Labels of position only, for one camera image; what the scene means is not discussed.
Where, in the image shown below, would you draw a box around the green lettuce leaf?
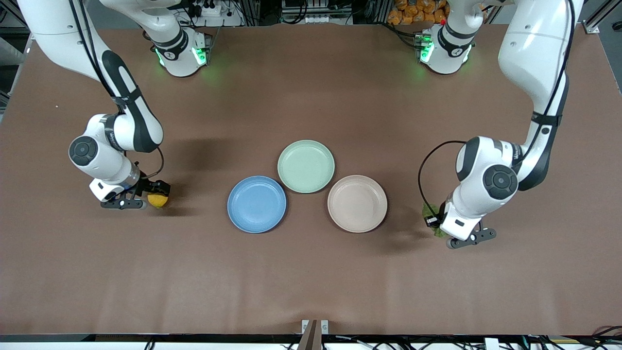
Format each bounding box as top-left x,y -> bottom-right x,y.
421,203 -> 450,239

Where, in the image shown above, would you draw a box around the beige plate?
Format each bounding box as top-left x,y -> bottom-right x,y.
327,175 -> 388,233

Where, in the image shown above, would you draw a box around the orange snack bags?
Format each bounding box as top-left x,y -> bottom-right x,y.
387,0 -> 450,25

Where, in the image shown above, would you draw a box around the metal rack with cables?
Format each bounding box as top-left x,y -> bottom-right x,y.
281,0 -> 353,25

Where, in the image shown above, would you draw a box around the aluminium frame profile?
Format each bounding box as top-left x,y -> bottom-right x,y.
583,0 -> 622,35

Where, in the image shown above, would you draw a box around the green plate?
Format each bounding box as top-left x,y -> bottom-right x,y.
277,140 -> 336,194

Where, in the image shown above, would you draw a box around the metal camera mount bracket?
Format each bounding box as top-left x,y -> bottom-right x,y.
301,319 -> 329,350

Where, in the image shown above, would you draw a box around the white power strip with plugs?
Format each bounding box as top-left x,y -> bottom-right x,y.
187,0 -> 243,27

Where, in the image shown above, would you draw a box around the brown table cover sheet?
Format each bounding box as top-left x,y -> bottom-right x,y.
0,24 -> 622,336

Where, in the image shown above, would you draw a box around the blue plate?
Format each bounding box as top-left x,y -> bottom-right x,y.
227,175 -> 287,234

